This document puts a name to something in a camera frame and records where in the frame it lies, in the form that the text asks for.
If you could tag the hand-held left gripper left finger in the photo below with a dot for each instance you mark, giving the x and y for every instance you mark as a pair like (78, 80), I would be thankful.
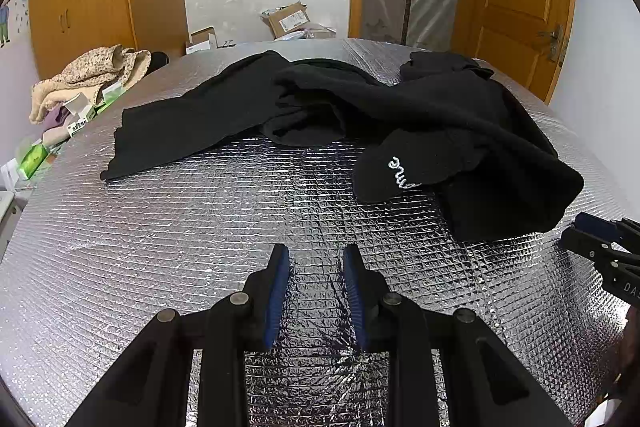
(280, 287)

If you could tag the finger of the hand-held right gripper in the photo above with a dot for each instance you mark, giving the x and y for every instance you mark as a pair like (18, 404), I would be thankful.
(585, 244)
(597, 227)

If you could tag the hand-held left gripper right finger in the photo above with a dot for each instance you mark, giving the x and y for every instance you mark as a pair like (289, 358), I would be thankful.
(352, 287)

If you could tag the black fleece garment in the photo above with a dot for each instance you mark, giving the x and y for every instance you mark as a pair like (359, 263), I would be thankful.
(450, 122)

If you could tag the silver foil bubble mat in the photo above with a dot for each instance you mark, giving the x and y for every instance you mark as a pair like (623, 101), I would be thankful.
(200, 232)

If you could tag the green tissue pack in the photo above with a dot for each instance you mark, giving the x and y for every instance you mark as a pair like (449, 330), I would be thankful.
(112, 96)
(32, 159)

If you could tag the black fabric item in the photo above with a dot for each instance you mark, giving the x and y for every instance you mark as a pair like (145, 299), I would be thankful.
(159, 59)

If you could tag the green white medicine box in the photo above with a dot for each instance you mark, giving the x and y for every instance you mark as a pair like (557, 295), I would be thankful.
(80, 124)

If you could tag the white cardboard box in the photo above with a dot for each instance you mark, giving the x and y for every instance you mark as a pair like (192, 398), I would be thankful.
(202, 41)

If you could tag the grey plastic packet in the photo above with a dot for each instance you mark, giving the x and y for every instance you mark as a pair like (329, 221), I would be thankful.
(320, 31)

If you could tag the brown cardboard box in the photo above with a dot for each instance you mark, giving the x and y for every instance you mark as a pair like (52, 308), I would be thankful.
(290, 19)

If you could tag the pale pink cloth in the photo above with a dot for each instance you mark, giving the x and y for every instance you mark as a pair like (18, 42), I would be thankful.
(55, 137)

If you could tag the purple cloth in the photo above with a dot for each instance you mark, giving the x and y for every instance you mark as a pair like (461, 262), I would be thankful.
(52, 122)

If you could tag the floral fleece blanket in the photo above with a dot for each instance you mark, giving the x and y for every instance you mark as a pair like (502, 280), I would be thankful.
(85, 67)

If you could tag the cartoon wall sticker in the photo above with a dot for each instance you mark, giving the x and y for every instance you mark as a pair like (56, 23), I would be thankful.
(5, 22)

